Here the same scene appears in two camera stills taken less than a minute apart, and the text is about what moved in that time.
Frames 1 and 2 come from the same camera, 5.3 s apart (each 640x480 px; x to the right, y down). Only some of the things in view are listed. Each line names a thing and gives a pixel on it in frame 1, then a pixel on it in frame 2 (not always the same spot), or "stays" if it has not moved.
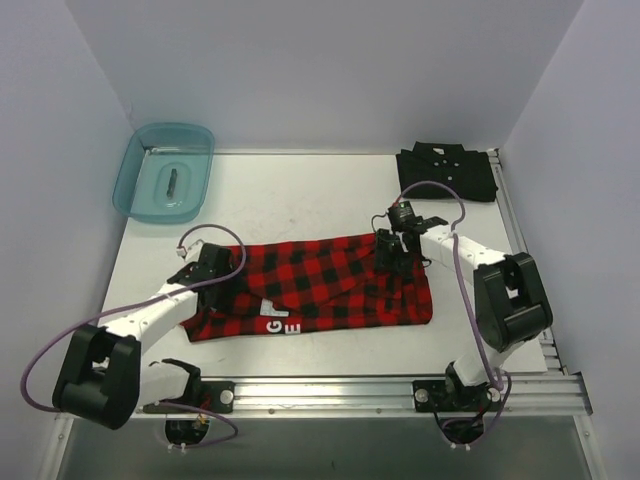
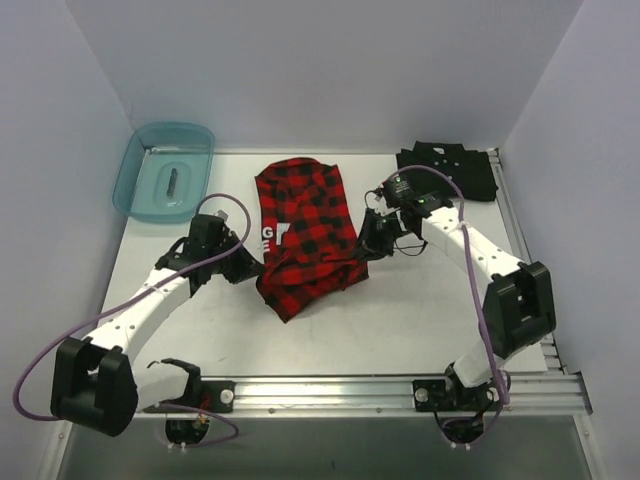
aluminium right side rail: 553,359 stays
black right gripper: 391,255 -> 378,232
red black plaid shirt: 292,287 -> 308,240
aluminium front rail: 375,394 stays
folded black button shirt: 472,172 stays
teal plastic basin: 164,172 stays
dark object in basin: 171,183 stays
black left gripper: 220,288 -> 239,265
